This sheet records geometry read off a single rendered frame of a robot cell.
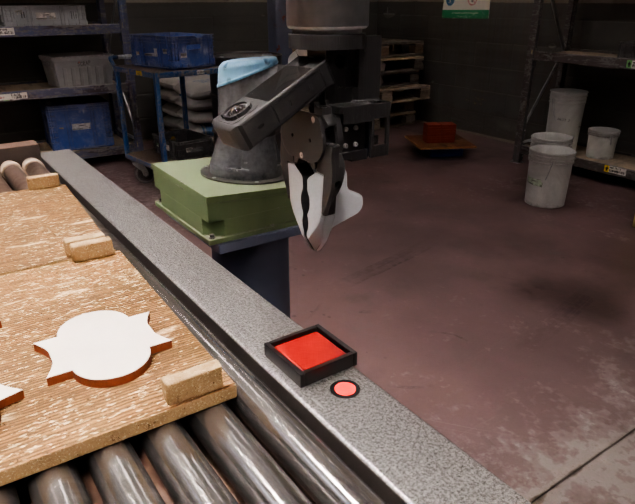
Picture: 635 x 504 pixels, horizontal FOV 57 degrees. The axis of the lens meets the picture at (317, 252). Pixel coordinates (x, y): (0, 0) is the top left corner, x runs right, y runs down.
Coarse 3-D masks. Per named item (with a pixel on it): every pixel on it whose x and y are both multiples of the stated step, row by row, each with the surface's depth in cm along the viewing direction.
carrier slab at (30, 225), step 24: (24, 192) 116; (48, 192) 116; (0, 216) 104; (24, 216) 104; (48, 216) 104; (72, 216) 104; (0, 240) 93; (24, 240) 93; (48, 240) 93; (0, 264) 85; (24, 264) 85; (48, 264) 85
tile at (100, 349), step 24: (96, 312) 70; (120, 312) 70; (72, 336) 65; (96, 336) 65; (120, 336) 65; (144, 336) 65; (72, 360) 60; (96, 360) 60; (120, 360) 60; (144, 360) 60; (48, 384) 58; (96, 384) 58; (120, 384) 58
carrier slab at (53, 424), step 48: (0, 288) 78; (48, 288) 78; (96, 288) 78; (144, 288) 78; (0, 336) 67; (48, 336) 67; (192, 336) 67; (144, 384) 59; (0, 432) 52; (48, 432) 52; (96, 432) 52; (0, 480) 48
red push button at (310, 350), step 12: (312, 336) 68; (276, 348) 66; (288, 348) 66; (300, 348) 66; (312, 348) 66; (324, 348) 66; (336, 348) 66; (300, 360) 64; (312, 360) 64; (324, 360) 64
